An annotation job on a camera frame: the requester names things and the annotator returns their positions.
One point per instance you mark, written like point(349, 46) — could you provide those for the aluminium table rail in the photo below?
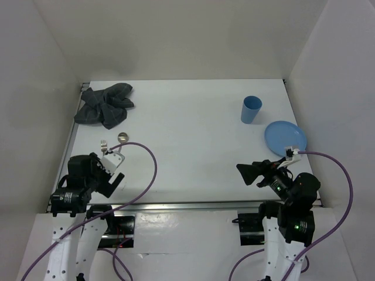
point(239, 206)

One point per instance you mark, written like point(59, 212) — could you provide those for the silver metal spoon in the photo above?
point(122, 138)

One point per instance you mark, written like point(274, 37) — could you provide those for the silver metal fork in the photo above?
point(103, 146)

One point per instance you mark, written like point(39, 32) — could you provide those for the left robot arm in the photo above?
point(77, 228)

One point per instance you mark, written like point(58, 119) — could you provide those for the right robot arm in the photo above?
point(289, 224)

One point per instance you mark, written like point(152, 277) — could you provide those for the blue plastic cup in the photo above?
point(251, 107)

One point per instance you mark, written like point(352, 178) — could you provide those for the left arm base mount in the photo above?
point(116, 229)

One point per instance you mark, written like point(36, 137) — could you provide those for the dark grey checked cloth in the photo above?
point(107, 107)

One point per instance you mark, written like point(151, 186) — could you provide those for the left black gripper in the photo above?
point(106, 189)

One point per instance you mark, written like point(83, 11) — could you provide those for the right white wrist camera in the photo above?
point(291, 156)

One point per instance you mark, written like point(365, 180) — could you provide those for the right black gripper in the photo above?
point(250, 171)

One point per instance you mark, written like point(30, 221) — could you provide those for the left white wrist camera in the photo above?
point(112, 161)

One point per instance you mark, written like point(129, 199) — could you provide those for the blue plastic plate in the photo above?
point(281, 134)

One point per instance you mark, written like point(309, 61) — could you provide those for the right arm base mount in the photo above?
point(250, 229)

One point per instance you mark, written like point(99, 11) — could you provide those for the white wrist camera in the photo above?
point(112, 161)
point(291, 156)

